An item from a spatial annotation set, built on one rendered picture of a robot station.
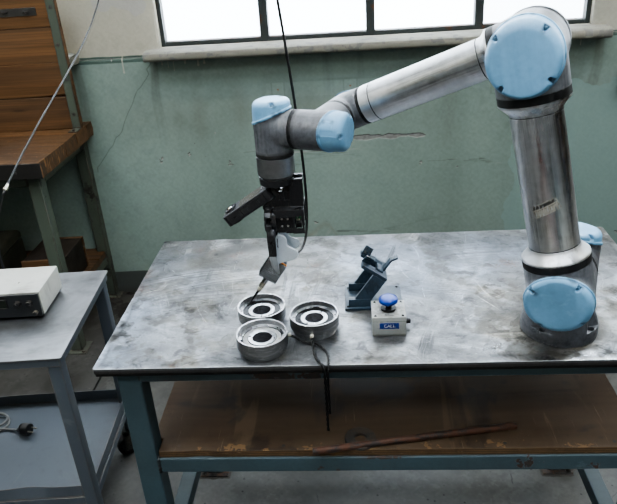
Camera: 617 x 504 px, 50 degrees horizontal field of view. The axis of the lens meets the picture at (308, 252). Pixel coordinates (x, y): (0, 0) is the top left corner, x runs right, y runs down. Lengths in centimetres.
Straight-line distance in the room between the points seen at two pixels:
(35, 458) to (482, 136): 210
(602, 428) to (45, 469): 150
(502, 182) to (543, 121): 197
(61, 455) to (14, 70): 161
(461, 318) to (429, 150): 159
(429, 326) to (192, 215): 189
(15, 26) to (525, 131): 229
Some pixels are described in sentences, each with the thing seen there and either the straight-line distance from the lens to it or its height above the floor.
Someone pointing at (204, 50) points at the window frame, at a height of 115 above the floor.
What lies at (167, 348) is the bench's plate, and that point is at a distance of 144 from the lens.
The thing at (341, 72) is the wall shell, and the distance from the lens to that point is 286.
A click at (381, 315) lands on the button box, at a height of 84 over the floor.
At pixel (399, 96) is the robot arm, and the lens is 130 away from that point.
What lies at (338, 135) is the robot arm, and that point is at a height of 123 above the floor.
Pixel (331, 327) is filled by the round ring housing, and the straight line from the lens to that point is 139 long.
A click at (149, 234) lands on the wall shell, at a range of 323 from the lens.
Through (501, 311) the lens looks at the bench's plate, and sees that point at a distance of 151.
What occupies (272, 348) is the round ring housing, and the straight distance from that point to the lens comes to 133.
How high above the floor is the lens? 158
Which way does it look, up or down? 26 degrees down
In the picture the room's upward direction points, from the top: 4 degrees counter-clockwise
